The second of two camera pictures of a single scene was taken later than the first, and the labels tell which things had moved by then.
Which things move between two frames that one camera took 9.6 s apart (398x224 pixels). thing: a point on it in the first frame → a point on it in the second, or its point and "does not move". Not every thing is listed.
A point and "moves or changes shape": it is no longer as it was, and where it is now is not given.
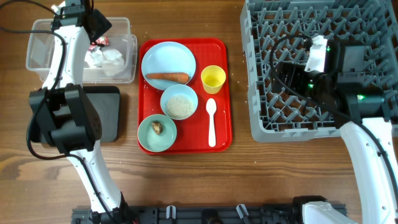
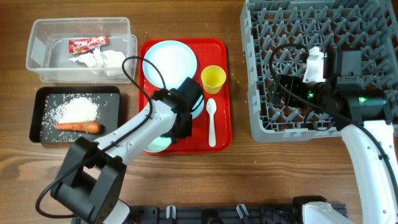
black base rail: (255, 213) does not move
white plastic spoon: (211, 107) does not move
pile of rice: (180, 106) moves or changes shape
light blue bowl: (179, 101) moves or changes shape
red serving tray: (185, 96) does not move
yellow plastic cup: (213, 77) does not move
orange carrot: (179, 77) moves or changes shape
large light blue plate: (167, 57) does not move
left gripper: (102, 23) → (186, 131)
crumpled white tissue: (111, 61) does not move
